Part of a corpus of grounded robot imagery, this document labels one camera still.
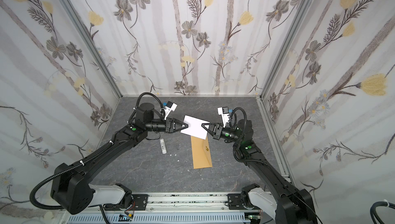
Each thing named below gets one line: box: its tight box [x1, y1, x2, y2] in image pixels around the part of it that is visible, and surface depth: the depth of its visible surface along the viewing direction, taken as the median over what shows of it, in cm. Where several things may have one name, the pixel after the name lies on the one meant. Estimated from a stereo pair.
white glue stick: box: [159, 138, 168, 155], surface depth 93 cm
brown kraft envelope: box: [190, 134, 213, 170], surface depth 92 cm
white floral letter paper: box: [180, 115, 211, 140], surface depth 71 cm
